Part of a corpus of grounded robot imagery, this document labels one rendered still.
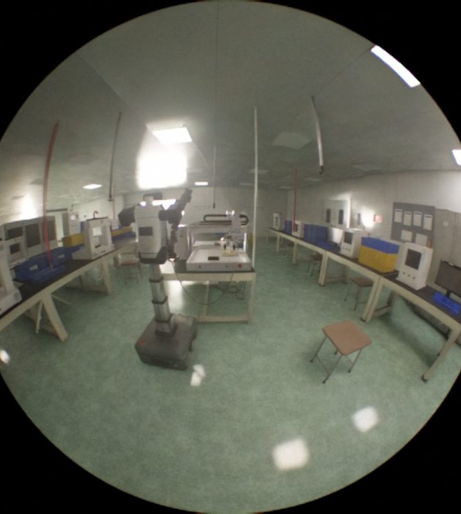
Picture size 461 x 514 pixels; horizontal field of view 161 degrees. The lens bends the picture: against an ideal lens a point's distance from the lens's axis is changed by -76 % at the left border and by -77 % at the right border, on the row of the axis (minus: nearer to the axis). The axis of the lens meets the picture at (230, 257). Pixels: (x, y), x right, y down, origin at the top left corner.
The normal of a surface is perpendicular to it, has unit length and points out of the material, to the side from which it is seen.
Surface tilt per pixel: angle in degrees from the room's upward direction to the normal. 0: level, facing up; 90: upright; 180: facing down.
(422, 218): 90
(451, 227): 90
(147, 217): 90
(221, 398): 0
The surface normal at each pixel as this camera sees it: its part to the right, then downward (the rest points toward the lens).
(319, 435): 0.01, -0.96
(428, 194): -1.00, 0.01
